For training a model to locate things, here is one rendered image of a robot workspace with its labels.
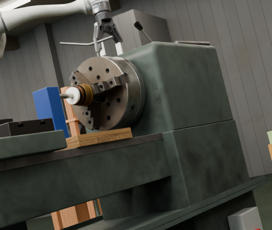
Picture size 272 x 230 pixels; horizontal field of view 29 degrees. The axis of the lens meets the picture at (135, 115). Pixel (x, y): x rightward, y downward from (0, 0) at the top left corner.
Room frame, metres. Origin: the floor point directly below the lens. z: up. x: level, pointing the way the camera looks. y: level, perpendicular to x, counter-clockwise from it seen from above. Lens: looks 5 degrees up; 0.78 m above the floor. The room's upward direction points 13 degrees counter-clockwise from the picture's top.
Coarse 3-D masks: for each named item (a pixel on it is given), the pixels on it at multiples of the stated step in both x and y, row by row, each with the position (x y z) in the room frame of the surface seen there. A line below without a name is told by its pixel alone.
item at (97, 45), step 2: (94, 38) 2.17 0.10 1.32; (96, 38) 2.17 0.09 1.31; (98, 38) 2.17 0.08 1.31; (94, 40) 2.17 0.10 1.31; (96, 40) 2.17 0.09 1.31; (94, 42) 2.17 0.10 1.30; (96, 42) 2.17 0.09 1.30; (94, 44) 2.17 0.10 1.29; (96, 44) 2.17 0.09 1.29; (98, 44) 2.17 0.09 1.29; (96, 46) 2.17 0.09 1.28; (98, 46) 2.17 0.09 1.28; (96, 48) 2.17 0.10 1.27; (98, 48) 2.17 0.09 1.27; (96, 50) 2.17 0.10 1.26; (98, 50) 2.17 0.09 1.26; (100, 50) 2.17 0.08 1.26; (96, 52) 2.18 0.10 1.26; (98, 52) 2.17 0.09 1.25; (98, 54) 2.17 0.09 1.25; (100, 56) 2.18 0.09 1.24
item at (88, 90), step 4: (80, 84) 2.09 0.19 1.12; (84, 84) 2.07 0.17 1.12; (80, 88) 2.03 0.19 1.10; (84, 88) 2.04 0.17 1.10; (88, 88) 2.06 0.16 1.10; (80, 92) 2.02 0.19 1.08; (84, 92) 2.04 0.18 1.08; (88, 92) 2.05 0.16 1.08; (92, 92) 2.06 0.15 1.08; (80, 96) 2.02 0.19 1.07; (84, 96) 2.04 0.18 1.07; (88, 96) 2.05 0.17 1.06; (92, 96) 2.06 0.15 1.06; (80, 100) 2.03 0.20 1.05; (84, 100) 2.05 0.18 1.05; (88, 100) 2.06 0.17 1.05; (92, 100) 2.10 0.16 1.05; (76, 104) 2.03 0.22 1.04; (80, 104) 2.06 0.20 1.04; (84, 104) 2.06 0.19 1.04; (88, 104) 2.08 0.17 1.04
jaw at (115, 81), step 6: (114, 78) 2.05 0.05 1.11; (120, 78) 2.08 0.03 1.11; (126, 78) 2.08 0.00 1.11; (96, 84) 2.07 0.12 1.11; (102, 84) 2.05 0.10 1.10; (108, 84) 2.06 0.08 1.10; (114, 84) 2.05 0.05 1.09; (120, 84) 2.06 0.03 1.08; (96, 90) 2.06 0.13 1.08; (102, 90) 2.06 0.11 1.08; (108, 90) 2.08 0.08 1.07
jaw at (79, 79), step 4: (76, 72) 2.18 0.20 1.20; (72, 76) 2.17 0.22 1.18; (76, 76) 2.15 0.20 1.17; (80, 76) 2.17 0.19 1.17; (72, 80) 2.17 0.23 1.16; (76, 80) 2.13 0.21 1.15; (80, 80) 2.13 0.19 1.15; (84, 80) 2.15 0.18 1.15; (88, 80) 2.17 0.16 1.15; (76, 84) 2.11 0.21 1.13; (88, 84) 2.14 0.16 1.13; (92, 84) 2.16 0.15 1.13
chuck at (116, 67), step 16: (80, 64) 2.18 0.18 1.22; (96, 64) 2.13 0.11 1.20; (112, 64) 2.09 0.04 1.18; (128, 64) 2.15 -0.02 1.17; (96, 80) 2.15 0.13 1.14; (128, 80) 2.09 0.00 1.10; (96, 96) 2.22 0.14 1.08; (112, 96) 2.11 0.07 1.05; (128, 96) 2.07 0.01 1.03; (80, 112) 2.22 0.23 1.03; (112, 112) 2.12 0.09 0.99; (128, 112) 2.11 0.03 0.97; (112, 128) 2.14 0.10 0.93
